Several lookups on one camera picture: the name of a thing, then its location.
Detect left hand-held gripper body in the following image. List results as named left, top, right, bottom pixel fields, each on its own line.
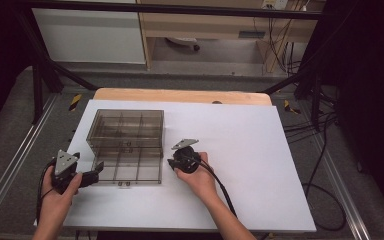
left=50, top=149, right=92, bottom=195

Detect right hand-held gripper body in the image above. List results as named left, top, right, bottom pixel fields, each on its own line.
left=171, top=138, right=202, bottom=174

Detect smoky transparent divided drawer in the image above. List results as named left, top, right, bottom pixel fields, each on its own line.
left=91, top=146, right=164, bottom=187

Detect smoky transparent drawer organizer box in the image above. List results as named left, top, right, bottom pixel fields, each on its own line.
left=85, top=108, right=165, bottom=158

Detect person's right hand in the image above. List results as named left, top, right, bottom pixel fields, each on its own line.
left=174, top=152, right=218, bottom=202

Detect person's left hand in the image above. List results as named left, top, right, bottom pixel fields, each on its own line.
left=41, top=165, right=84, bottom=228

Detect yellow black striped tape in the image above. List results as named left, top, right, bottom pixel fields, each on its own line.
left=283, top=99, right=302, bottom=115
left=68, top=93, right=83, bottom=112

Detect white board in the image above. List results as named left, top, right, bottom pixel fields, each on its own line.
left=33, top=99, right=317, bottom=233

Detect wooden table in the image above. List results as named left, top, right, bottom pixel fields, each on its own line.
left=93, top=87, right=273, bottom=107

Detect black metal stand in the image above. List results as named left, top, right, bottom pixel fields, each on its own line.
left=261, top=59, right=324, bottom=131
left=13, top=9, right=99, bottom=125

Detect white chair base with caster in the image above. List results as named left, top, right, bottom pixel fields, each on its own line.
left=164, top=37, right=201, bottom=52

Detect black curtain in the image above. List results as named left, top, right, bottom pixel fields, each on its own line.
left=306, top=0, right=384, bottom=231
left=0, top=0, right=34, bottom=148

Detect white cabinet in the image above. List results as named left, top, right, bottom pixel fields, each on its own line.
left=30, top=0, right=147, bottom=65

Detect light wooden desk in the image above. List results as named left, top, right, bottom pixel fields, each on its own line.
left=136, top=0, right=326, bottom=74

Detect white power strip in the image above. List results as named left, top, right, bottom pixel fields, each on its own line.
left=261, top=0, right=289, bottom=10

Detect left hand-held gripper black cable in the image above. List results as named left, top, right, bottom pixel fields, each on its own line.
left=35, top=158, right=58, bottom=225

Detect aluminium floor rail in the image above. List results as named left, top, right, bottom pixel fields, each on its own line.
left=0, top=94, right=59, bottom=228
left=313, top=133, right=372, bottom=240

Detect bundle of black floor cables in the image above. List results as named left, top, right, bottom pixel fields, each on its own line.
left=283, top=109, right=338, bottom=144

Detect long looped black floor cable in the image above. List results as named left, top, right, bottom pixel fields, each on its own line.
left=302, top=113, right=347, bottom=232

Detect hanging desk cables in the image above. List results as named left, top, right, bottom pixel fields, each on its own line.
left=268, top=16, right=303, bottom=75

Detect black horizontal frame bar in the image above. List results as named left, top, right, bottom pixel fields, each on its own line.
left=16, top=1, right=324, bottom=20

